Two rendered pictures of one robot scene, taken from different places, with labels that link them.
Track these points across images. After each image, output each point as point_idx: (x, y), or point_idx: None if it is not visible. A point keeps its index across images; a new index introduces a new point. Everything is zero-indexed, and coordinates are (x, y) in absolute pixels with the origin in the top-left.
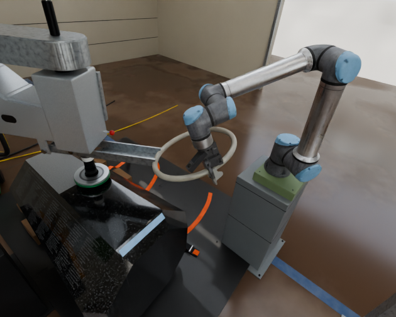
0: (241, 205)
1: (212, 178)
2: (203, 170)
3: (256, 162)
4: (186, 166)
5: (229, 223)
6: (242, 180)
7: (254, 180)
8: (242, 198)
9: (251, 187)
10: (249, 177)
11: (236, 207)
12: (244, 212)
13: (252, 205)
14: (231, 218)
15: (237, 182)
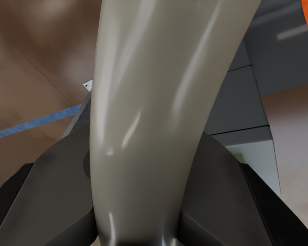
0: (233, 95)
1: (18, 174)
2: (128, 191)
3: (273, 179)
4: None
5: (241, 55)
6: (253, 139)
7: (235, 155)
8: (237, 107)
9: (228, 138)
10: (248, 153)
11: (241, 85)
12: (223, 91)
13: (213, 112)
14: (240, 64)
15: (262, 127)
